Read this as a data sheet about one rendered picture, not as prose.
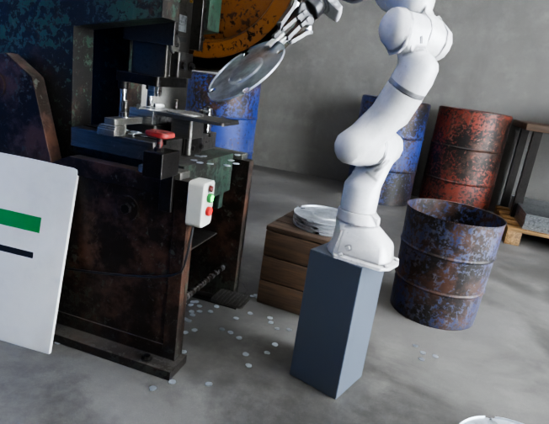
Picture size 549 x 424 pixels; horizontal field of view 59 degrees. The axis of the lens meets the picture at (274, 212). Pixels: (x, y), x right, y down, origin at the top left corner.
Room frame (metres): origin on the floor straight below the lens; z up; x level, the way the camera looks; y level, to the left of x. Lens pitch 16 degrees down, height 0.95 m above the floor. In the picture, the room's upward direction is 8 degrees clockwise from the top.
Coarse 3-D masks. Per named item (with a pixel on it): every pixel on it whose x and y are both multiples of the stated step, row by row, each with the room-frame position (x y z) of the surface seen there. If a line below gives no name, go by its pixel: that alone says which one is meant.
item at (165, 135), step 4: (148, 132) 1.28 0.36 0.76; (152, 132) 1.28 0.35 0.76; (156, 132) 1.28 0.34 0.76; (160, 132) 1.29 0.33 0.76; (164, 132) 1.29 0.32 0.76; (168, 132) 1.30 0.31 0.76; (172, 132) 1.32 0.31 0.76; (152, 136) 1.28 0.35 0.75; (156, 136) 1.28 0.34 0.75; (160, 136) 1.27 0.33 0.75; (164, 136) 1.27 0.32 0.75; (168, 136) 1.28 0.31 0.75; (172, 136) 1.30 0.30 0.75; (160, 140) 1.30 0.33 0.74; (160, 144) 1.30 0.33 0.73
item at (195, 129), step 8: (160, 112) 1.60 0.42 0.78; (168, 112) 1.61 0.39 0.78; (176, 112) 1.61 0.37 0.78; (184, 112) 1.65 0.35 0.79; (192, 112) 1.68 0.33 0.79; (176, 120) 1.60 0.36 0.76; (184, 120) 1.60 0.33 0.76; (192, 120) 1.57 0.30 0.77; (200, 120) 1.56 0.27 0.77; (208, 120) 1.55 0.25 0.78; (216, 120) 1.58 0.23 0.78; (224, 120) 1.61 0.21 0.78; (232, 120) 1.65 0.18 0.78; (176, 128) 1.60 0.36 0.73; (184, 128) 1.60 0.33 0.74; (192, 128) 1.60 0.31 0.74; (200, 128) 1.66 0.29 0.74; (176, 136) 1.60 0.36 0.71; (184, 136) 1.60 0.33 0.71; (192, 136) 1.60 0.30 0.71; (200, 136) 1.66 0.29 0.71; (184, 144) 1.59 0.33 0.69; (192, 144) 1.61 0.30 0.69; (200, 144) 1.66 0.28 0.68; (184, 152) 1.59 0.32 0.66; (192, 152) 1.61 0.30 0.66; (200, 152) 1.67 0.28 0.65
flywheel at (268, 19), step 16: (224, 0) 2.02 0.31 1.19; (240, 0) 2.00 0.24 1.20; (256, 0) 1.98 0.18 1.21; (272, 0) 1.97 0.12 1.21; (288, 0) 1.91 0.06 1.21; (224, 16) 2.02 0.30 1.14; (240, 16) 2.00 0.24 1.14; (256, 16) 1.98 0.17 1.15; (272, 16) 1.93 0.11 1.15; (224, 32) 2.02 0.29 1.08; (240, 32) 2.00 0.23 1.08; (256, 32) 1.94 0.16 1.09; (272, 32) 1.95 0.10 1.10; (208, 48) 2.00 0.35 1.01; (224, 48) 1.98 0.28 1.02; (240, 48) 1.96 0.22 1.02
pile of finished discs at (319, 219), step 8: (296, 208) 2.06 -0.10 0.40; (304, 208) 2.09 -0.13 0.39; (312, 208) 2.11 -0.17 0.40; (320, 208) 2.13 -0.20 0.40; (328, 208) 2.15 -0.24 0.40; (336, 208) 2.14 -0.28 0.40; (296, 216) 1.95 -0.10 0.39; (304, 216) 1.95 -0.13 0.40; (312, 216) 1.97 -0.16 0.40; (320, 216) 1.97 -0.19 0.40; (328, 216) 1.98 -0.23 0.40; (296, 224) 1.94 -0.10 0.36; (304, 224) 1.93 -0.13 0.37; (312, 224) 1.88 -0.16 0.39; (320, 224) 1.87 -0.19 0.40; (328, 224) 1.89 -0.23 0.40; (312, 232) 1.88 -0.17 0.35; (320, 232) 1.87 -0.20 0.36; (328, 232) 1.89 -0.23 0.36
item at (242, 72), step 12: (252, 48) 1.74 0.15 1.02; (264, 48) 1.68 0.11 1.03; (276, 48) 1.63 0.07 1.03; (240, 60) 1.72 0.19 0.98; (252, 60) 1.64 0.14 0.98; (264, 60) 1.61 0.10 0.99; (276, 60) 1.56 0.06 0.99; (228, 72) 1.68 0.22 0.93; (240, 72) 1.61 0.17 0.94; (252, 72) 1.56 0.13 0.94; (264, 72) 1.53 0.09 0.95; (216, 84) 1.66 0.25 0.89; (228, 84) 1.60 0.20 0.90; (240, 84) 1.56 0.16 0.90; (252, 84) 1.51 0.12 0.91; (216, 96) 1.58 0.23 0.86; (228, 96) 1.53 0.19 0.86
